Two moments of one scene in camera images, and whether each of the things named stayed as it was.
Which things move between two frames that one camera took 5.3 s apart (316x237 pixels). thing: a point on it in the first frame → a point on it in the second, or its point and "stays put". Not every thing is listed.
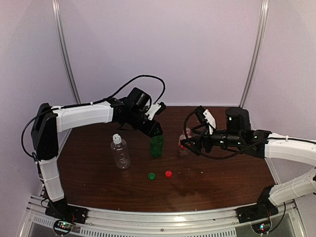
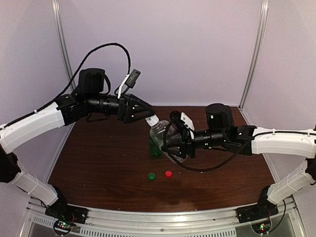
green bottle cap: [151, 176] stays put
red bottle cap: [168, 174] stays put
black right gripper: [199, 144] → [184, 148]
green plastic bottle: [156, 145] stays put
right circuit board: [262, 227] stays put
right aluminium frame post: [263, 20] stays put
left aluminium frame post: [64, 49] stays put
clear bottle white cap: [119, 147] → [158, 132]
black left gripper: [153, 128] → [122, 114]
